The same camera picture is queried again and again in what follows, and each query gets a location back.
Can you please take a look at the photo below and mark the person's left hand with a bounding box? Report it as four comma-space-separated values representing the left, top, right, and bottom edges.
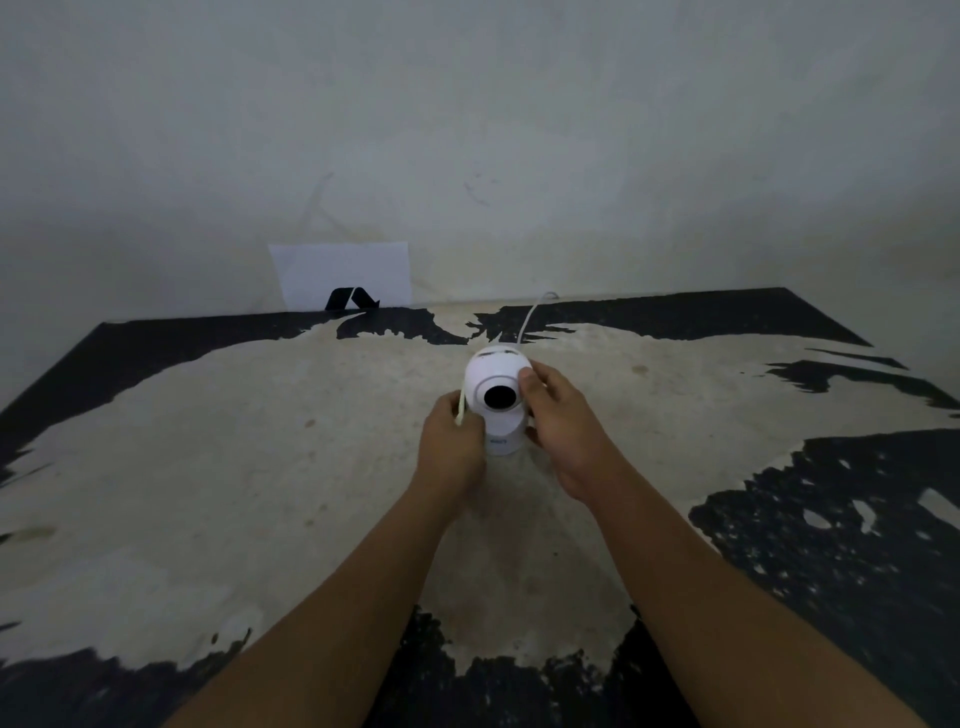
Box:
414, 390, 489, 502

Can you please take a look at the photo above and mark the person's right hand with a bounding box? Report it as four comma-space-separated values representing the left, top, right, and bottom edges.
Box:
518, 360, 627, 505

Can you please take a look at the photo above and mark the white security camera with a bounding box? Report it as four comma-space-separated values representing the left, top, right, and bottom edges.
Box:
461, 343, 535, 458

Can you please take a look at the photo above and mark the white cable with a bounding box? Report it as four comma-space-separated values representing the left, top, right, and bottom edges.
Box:
454, 291, 561, 428

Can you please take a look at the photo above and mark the person's right forearm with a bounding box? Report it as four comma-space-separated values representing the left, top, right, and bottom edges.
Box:
581, 468, 931, 728

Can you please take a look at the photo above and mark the person's left forearm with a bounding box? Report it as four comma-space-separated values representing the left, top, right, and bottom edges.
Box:
161, 480, 474, 728

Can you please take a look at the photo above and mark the black folded stand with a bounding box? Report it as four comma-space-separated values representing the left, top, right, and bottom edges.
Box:
324, 287, 381, 312

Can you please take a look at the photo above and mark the white paper sheet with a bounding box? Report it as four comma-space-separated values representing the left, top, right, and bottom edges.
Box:
268, 241, 413, 312

